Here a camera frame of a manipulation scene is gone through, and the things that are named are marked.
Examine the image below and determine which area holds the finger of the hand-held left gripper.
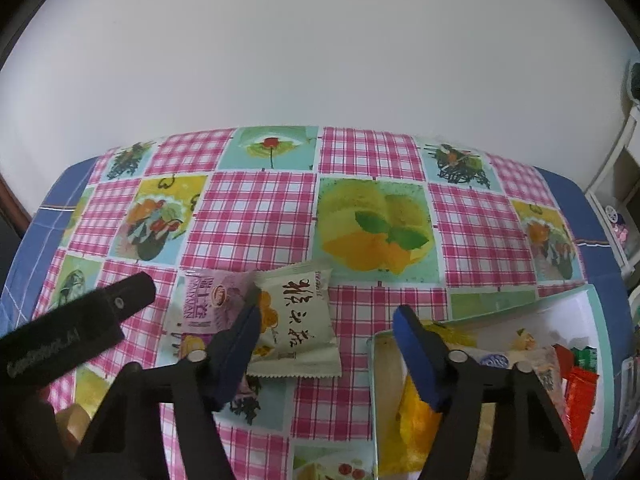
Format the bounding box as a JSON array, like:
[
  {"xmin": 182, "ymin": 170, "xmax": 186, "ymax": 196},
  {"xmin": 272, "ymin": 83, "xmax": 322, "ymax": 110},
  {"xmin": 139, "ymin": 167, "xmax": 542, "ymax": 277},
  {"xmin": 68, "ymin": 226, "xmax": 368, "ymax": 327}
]
[{"xmin": 102, "ymin": 272, "xmax": 157, "ymax": 322}]

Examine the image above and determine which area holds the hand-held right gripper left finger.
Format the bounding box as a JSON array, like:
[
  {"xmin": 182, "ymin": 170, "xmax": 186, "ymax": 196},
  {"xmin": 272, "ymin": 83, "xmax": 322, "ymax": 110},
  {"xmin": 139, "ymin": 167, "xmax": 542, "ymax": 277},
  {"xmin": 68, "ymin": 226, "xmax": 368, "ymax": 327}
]
[{"xmin": 62, "ymin": 302, "xmax": 265, "ymax": 480}]

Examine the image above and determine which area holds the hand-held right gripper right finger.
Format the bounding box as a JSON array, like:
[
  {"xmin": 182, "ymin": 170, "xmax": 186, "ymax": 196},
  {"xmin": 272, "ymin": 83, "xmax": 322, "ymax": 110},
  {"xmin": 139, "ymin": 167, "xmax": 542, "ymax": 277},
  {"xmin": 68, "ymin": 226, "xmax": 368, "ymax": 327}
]
[{"xmin": 392, "ymin": 304, "xmax": 586, "ymax": 480}]

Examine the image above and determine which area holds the purple snack packet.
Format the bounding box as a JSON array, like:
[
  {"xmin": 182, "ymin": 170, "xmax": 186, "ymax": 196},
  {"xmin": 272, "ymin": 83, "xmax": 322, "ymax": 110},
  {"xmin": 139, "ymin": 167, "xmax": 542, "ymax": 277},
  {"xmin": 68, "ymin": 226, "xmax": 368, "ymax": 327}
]
[{"xmin": 162, "ymin": 269, "xmax": 263, "ymax": 401}]

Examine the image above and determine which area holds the white packet with orange fruit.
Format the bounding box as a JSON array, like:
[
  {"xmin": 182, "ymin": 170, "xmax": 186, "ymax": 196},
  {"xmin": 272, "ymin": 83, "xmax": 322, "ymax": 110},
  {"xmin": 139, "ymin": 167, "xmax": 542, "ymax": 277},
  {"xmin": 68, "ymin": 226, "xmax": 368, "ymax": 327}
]
[{"xmin": 245, "ymin": 260, "xmax": 343, "ymax": 378}]

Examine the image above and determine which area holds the yellow cake packet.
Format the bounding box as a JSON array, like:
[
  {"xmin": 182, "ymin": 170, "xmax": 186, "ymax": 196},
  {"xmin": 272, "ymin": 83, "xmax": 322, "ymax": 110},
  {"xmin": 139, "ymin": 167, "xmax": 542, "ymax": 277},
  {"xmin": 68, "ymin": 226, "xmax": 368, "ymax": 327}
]
[{"xmin": 395, "ymin": 322, "xmax": 476, "ymax": 476}]

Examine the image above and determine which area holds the white box with teal rim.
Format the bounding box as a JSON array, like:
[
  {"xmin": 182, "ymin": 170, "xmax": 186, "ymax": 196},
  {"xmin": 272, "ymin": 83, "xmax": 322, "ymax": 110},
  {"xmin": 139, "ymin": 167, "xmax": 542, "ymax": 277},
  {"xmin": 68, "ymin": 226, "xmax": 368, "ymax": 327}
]
[{"xmin": 367, "ymin": 282, "xmax": 626, "ymax": 480}]

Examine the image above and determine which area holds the orange patterned packet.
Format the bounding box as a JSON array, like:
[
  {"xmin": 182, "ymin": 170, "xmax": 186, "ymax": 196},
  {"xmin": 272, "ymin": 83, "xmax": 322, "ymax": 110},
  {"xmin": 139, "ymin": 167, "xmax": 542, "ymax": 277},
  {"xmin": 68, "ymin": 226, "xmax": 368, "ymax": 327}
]
[{"xmin": 562, "ymin": 365, "xmax": 600, "ymax": 453}]

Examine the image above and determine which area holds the dark green packet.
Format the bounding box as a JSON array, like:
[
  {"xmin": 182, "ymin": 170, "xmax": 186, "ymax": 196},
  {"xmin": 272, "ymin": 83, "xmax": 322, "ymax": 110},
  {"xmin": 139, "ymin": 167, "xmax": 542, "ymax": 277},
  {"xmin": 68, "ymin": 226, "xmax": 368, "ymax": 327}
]
[{"xmin": 572, "ymin": 346, "xmax": 598, "ymax": 373}]

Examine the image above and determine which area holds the person's left hand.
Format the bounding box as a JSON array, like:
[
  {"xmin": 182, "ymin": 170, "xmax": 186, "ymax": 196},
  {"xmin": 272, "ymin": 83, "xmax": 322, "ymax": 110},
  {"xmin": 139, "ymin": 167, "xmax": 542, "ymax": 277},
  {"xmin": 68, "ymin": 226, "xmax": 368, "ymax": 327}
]
[{"xmin": 54, "ymin": 404, "xmax": 92, "ymax": 453}]

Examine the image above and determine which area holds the pink plaid fruit-print tablecloth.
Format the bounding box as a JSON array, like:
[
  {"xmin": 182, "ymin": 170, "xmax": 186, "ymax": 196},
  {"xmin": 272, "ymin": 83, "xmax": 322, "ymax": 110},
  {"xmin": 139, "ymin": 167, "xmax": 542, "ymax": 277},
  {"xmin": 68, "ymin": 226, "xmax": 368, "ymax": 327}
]
[{"xmin": 47, "ymin": 125, "xmax": 601, "ymax": 480}]

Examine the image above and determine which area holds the brown wooden trim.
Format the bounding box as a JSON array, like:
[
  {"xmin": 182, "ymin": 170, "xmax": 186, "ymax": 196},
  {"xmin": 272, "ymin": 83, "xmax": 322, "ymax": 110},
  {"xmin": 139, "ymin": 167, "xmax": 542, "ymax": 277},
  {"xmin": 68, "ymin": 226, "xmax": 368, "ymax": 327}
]
[{"xmin": 0, "ymin": 172, "xmax": 33, "ymax": 238}]

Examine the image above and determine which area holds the white shelf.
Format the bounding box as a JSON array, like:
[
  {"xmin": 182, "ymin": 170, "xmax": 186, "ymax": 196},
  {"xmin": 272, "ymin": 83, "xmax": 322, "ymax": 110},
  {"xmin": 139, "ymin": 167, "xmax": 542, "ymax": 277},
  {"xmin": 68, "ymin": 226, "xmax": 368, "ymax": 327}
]
[{"xmin": 582, "ymin": 57, "xmax": 640, "ymax": 281}]

